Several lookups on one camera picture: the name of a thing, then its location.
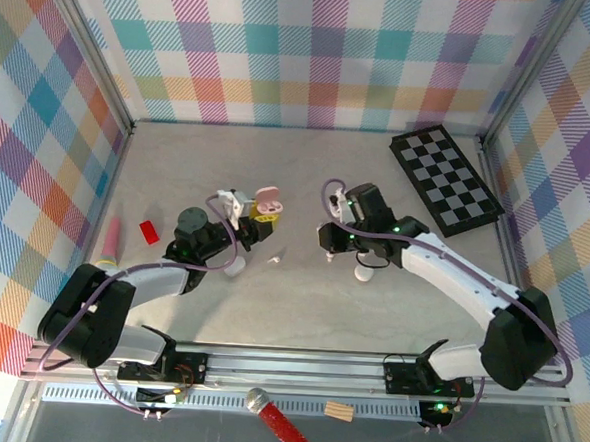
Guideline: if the small circuit board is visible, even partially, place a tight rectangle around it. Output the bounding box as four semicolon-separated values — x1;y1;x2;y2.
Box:
134;384;190;410
416;397;460;428

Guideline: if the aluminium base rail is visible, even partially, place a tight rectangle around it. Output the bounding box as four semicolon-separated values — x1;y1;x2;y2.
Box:
18;330;576;413

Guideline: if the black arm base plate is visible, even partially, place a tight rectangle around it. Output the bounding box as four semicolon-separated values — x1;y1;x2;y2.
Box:
116;347;212;388
381;356;479;400

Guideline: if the aluminium frame side rail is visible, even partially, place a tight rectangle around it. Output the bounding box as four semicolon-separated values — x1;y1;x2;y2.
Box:
79;117;140;272
465;140;554;365

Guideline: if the thin black cable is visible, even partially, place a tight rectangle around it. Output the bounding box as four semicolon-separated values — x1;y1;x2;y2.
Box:
354;248;393;272

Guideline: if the pink cylinder with white cap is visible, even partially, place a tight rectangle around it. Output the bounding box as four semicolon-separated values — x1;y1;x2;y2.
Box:
95;215;125;270

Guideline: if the pink charging case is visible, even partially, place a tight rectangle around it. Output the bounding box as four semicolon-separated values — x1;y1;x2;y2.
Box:
251;183;285;225

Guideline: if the red glitter microphone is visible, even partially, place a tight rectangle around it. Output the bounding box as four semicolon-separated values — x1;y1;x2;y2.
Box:
240;386;334;442

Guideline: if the black grey chessboard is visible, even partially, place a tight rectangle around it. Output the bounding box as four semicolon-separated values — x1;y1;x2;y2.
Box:
383;121;512;242

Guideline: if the grey slotted cable duct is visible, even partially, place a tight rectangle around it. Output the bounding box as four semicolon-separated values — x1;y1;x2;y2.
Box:
40;379;428;426

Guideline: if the small wooden block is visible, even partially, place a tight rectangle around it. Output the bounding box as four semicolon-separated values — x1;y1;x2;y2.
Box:
323;400;356;424

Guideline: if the white square charging case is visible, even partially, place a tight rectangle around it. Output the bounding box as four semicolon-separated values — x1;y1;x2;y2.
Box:
223;255;247;280

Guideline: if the aluminium frame post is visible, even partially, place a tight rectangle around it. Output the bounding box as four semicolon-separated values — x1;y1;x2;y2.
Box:
32;0;145;137
477;0;590;159

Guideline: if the small red block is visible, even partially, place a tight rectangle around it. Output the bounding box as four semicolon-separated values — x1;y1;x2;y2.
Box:
137;218;162;247

